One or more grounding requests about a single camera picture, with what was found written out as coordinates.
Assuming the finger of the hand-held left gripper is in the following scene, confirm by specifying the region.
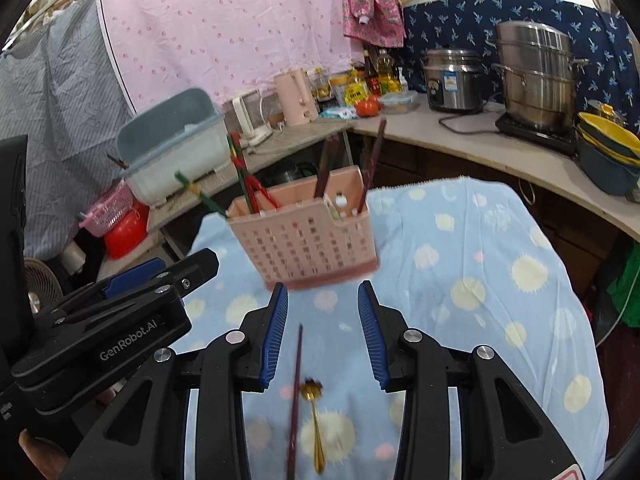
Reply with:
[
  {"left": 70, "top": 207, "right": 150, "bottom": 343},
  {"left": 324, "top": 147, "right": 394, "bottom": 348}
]
[
  {"left": 31, "top": 248, "right": 220, "bottom": 356},
  {"left": 60, "top": 258, "right": 169, "bottom": 308}
]

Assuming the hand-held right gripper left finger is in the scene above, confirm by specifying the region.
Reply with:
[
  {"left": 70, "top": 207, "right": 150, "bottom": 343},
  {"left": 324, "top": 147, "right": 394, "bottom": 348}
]
[{"left": 72, "top": 282, "right": 290, "bottom": 480}]

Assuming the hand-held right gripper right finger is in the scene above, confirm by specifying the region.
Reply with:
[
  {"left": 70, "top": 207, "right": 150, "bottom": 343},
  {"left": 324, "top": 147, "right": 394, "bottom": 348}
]
[{"left": 357, "top": 280, "right": 586, "bottom": 480}]

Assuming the green chopstick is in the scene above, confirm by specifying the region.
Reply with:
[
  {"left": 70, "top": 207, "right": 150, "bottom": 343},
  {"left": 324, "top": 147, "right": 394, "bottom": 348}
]
[{"left": 174, "top": 171, "right": 228, "bottom": 218}]

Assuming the brown chopstick gold band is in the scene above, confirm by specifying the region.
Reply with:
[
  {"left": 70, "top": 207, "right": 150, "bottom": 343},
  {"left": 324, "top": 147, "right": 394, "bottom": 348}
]
[{"left": 285, "top": 324, "right": 304, "bottom": 480}]

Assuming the pink perforated utensil holder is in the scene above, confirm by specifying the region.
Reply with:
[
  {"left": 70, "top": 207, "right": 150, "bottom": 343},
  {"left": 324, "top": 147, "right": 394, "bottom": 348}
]
[{"left": 225, "top": 165, "right": 381, "bottom": 293}]

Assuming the gold flower spoon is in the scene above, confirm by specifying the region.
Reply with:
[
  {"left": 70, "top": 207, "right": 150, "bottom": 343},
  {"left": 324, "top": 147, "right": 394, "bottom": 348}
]
[{"left": 299, "top": 377, "right": 327, "bottom": 475}]

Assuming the dark red chopstick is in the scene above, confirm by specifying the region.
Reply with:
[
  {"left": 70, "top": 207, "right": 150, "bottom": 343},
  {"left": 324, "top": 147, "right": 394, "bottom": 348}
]
[{"left": 314, "top": 137, "right": 333, "bottom": 198}]

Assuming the person's left forearm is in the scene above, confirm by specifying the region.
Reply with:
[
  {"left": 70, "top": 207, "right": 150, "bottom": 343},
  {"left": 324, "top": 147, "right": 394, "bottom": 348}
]
[{"left": 19, "top": 430, "right": 68, "bottom": 480}]

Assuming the red plastic basin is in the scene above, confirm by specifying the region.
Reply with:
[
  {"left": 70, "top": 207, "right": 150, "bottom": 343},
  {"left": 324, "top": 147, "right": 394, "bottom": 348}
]
[{"left": 104, "top": 207, "right": 151, "bottom": 261}]

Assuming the pink plastic basket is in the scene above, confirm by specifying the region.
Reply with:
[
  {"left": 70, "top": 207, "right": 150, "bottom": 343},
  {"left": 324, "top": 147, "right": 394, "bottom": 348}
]
[{"left": 77, "top": 180, "right": 136, "bottom": 236}]

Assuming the small electric fan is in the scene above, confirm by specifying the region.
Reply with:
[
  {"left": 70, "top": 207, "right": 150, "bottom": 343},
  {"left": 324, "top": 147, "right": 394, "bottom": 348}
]
[{"left": 22, "top": 258, "right": 63, "bottom": 316}]

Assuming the white dish bin blue lid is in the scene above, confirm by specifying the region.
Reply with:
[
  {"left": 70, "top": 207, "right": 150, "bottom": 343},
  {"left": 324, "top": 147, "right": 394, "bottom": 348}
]
[{"left": 116, "top": 87, "right": 228, "bottom": 206}]

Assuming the blue printed tablecloth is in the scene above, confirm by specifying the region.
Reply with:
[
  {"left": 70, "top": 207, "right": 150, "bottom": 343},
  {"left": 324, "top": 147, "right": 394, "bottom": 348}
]
[{"left": 182, "top": 175, "right": 608, "bottom": 480}]

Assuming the white kitchen appliance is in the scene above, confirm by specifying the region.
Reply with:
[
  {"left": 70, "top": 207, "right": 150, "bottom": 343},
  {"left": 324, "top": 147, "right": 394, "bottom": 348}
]
[{"left": 231, "top": 89, "right": 273, "bottom": 146}]

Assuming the blue striped cloth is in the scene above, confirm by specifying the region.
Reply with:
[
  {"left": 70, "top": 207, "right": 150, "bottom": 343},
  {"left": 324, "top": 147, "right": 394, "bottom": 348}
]
[{"left": 0, "top": 0, "right": 136, "bottom": 261}]

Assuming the pink electric kettle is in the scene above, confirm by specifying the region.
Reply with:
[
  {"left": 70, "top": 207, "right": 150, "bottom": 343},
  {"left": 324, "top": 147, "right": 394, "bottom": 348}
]
[{"left": 272, "top": 69, "right": 318, "bottom": 127}]

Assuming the wooden counter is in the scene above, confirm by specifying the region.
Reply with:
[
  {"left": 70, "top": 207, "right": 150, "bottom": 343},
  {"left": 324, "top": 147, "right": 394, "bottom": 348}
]
[{"left": 147, "top": 100, "right": 640, "bottom": 243}]

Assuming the red tomato-shaped jar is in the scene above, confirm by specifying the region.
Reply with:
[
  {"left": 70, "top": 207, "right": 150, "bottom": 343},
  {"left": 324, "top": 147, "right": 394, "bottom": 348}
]
[{"left": 354, "top": 95, "right": 383, "bottom": 118}]

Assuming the yellow label bottle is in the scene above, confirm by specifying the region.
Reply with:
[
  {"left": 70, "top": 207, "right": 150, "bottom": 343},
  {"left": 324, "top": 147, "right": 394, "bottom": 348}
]
[{"left": 345, "top": 67, "right": 371, "bottom": 106}]

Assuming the clear food container blue lid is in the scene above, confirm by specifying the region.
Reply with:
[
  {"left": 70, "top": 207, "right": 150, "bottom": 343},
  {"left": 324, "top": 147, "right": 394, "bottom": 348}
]
[{"left": 380, "top": 91, "right": 421, "bottom": 115}]

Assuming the pink dotted cloth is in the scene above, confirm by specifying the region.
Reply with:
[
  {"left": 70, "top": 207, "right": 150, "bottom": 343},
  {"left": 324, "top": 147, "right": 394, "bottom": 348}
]
[{"left": 97, "top": 0, "right": 356, "bottom": 116}]

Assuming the green bag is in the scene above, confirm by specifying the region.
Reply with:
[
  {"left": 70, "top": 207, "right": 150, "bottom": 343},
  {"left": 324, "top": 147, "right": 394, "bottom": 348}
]
[{"left": 607, "top": 245, "right": 640, "bottom": 328}]

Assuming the black induction cooktop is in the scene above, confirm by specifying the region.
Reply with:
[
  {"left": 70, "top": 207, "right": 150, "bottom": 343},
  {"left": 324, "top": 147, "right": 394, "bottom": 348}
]
[{"left": 495, "top": 112, "right": 581, "bottom": 156}]

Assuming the steel rice cooker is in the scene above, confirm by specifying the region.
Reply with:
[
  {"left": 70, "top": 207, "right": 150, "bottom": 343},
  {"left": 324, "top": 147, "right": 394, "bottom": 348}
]
[{"left": 420, "top": 49, "right": 486, "bottom": 113}]

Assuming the cooking oil bottle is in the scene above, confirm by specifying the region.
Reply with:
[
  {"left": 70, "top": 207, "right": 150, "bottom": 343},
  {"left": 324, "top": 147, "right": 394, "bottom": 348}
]
[{"left": 375, "top": 50, "right": 401, "bottom": 93}]

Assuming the dark blue bowl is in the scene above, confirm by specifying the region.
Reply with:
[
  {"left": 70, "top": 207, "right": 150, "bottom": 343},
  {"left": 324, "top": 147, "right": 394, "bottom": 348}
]
[{"left": 577, "top": 135, "right": 640, "bottom": 197}]

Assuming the steel steamer pot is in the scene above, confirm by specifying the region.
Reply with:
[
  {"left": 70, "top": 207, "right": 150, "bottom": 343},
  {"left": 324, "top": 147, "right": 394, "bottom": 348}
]
[{"left": 487, "top": 20, "right": 591, "bottom": 133}]

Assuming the yellow bowl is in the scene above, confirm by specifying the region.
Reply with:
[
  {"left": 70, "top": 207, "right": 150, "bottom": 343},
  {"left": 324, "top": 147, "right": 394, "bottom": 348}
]
[{"left": 577, "top": 110, "right": 640, "bottom": 161}]

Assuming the pink floral garment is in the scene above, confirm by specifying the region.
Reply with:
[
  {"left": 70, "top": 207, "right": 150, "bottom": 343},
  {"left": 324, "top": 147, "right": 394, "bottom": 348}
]
[{"left": 335, "top": 0, "right": 406, "bottom": 48}]

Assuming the dark blue floral cloth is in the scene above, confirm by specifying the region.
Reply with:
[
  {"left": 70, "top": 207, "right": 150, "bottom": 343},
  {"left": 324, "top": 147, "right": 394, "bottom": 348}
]
[{"left": 402, "top": 0, "right": 640, "bottom": 121}]

